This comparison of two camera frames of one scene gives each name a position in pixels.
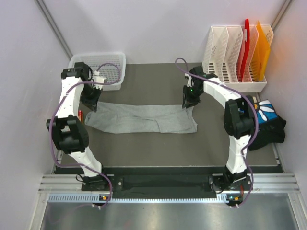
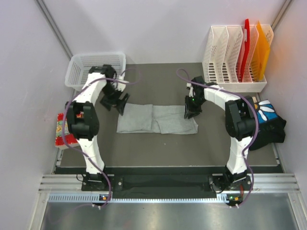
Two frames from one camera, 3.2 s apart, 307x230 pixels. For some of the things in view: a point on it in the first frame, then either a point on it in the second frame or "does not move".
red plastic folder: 246,50 does not move
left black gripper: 92,103 to 108,103
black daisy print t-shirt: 271,126 does not move
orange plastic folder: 261,56 does not move
